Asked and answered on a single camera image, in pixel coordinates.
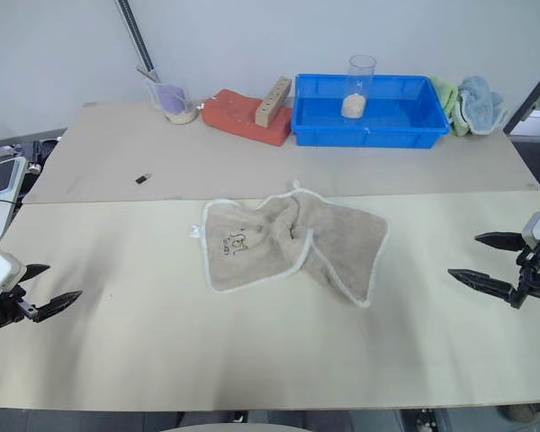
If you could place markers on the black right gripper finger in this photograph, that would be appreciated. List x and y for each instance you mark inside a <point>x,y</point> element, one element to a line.
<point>504,241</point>
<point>490,283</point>

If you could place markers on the green cloth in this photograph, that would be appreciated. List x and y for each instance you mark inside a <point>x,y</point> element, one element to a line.
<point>450,96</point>

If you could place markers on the grey metal pole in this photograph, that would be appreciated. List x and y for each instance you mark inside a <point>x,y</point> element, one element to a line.
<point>137,38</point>

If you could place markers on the dark slanted frame bar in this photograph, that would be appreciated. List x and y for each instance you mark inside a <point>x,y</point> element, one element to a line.
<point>528,96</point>

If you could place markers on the light blue cloth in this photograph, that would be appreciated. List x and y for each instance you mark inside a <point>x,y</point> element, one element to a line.
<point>479,105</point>

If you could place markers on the white device with dark screen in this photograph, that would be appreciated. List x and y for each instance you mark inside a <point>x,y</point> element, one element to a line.
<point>0,189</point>

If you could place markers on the wooden block with holes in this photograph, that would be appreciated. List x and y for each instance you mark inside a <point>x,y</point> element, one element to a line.
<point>270,108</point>

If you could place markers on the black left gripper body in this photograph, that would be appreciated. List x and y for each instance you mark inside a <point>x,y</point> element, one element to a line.
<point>10,310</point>

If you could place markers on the small black flat piece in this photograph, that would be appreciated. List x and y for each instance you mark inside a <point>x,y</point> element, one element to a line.
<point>143,177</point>

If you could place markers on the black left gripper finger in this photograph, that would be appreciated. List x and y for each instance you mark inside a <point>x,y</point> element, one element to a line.
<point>54,307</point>
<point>35,271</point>

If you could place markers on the clear plastic cylinder with grain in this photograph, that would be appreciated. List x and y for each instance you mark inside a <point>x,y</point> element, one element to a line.
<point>353,105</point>

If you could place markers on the black equipment with knob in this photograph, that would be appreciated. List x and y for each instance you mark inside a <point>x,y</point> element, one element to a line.
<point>45,153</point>

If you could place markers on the orange-red brick block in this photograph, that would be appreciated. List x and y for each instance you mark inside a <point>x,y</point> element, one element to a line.
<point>234,119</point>

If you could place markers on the blue plastic bin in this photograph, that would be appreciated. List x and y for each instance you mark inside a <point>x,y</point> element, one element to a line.
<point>387,132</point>

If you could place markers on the beige towel with white trim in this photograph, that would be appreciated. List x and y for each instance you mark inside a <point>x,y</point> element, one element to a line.
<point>252,254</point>

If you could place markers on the clear measuring cup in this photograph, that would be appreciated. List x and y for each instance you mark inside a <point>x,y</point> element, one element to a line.
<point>180,114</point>

